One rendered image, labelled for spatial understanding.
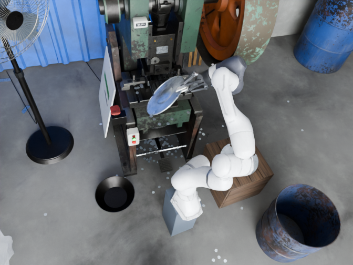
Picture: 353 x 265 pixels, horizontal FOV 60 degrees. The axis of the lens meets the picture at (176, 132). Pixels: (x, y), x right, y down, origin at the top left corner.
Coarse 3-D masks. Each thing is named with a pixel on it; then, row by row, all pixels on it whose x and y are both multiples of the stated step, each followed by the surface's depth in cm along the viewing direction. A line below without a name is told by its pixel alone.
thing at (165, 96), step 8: (168, 80) 189; (176, 80) 181; (160, 88) 190; (168, 88) 180; (152, 96) 190; (160, 96) 181; (168, 96) 174; (152, 104) 184; (160, 104) 176; (168, 104) 170; (152, 112) 177; (160, 112) 169
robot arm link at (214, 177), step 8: (216, 160) 137; (224, 160) 135; (232, 160) 136; (240, 160) 139; (216, 168) 136; (224, 168) 134; (232, 168) 136; (240, 168) 138; (208, 176) 149; (216, 176) 141; (224, 176) 138; (232, 176) 140; (208, 184) 149; (216, 184) 145; (224, 184) 143
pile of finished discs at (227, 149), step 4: (228, 144) 234; (224, 148) 232; (228, 148) 233; (232, 148) 233; (224, 152) 230; (228, 152) 231; (232, 152) 231; (252, 156) 231; (256, 156) 231; (256, 160) 229; (256, 164) 227; (256, 168) 224; (252, 172) 222
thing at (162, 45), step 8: (152, 24) 177; (168, 24) 181; (152, 32) 176; (160, 32) 176; (168, 32) 177; (152, 40) 176; (160, 40) 178; (168, 40) 179; (152, 48) 181; (160, 48) 182; (168, 48) 184; (152, 56) 186; (160, 56) 187; (168, 56) 189; (152, 64) 191; (160, 64) 189; (168, 64) 190; (152, 72) 196; (160, 72) 194; (168, 72) 196
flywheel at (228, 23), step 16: (224, 0) 169; (240, 0) 157; (208, 16) 199; (224, 16) 177; (240, 16) 153; (208, 32) 201; (224, 32) 181; (240, 32) 156; (208, 48) 200; (224, 48) 180
